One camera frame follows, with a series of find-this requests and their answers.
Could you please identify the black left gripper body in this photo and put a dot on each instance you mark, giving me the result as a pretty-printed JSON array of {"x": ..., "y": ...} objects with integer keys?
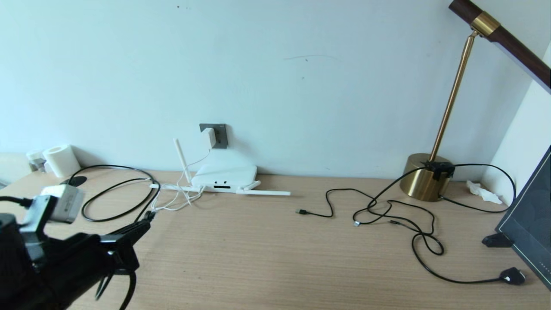
[{"x": 86, "y": 262}]

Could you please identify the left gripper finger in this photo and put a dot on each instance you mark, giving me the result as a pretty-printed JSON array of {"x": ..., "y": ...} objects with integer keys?
[
  {"x": 135, "y": 234},
  {"x": 131, "y": 227}
]

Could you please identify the white power adapter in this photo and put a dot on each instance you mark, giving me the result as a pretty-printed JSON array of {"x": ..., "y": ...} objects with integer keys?
[{"x": 208, "y": 137}]

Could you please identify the white wifi router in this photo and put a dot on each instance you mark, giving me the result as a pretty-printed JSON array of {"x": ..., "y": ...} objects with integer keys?
[{"x": 224, "y": 174}]

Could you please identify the white toilet paper roll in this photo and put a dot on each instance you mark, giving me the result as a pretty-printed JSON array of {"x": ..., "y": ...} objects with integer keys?
[{"x": 62, "y": 161}]

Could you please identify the small clear jar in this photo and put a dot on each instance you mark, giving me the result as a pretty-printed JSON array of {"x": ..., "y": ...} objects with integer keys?
[{"x": 38, "y": 163}]

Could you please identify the brass desk lamp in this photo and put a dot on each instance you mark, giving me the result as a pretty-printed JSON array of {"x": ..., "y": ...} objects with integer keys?
[{"x": 419, "y": 178}]

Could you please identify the small black inline box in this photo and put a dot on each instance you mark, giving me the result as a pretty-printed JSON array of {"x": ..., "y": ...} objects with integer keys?
[{"x": 440, "y": 169}]

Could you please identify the crumpled white tissue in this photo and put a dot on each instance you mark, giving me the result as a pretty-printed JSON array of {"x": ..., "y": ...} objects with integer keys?
[{"x": 484, "y": 193}]

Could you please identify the dark monitor with stand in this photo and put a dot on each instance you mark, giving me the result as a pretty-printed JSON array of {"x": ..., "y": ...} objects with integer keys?
[{"x": 531, "y": 224}]

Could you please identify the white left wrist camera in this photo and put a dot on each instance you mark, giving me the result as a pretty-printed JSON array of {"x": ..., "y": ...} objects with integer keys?
[{"x": 64, "y": 202}]

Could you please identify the grey wall socket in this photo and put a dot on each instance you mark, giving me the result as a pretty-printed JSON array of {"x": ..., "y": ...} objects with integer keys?
[{"x": 221, "y": 137}]

